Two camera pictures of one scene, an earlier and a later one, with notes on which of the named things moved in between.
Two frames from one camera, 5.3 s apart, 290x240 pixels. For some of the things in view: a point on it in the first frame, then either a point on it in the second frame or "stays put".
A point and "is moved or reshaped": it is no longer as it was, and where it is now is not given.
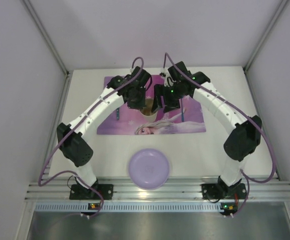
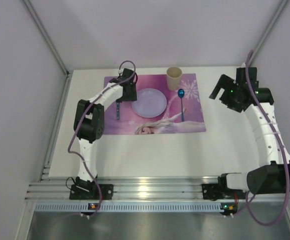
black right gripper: [165, 99] -> [224, 90]
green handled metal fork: [118, 113] stays put
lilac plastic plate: [148, 168] is moved or reshaped
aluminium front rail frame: [176, 189] stays put
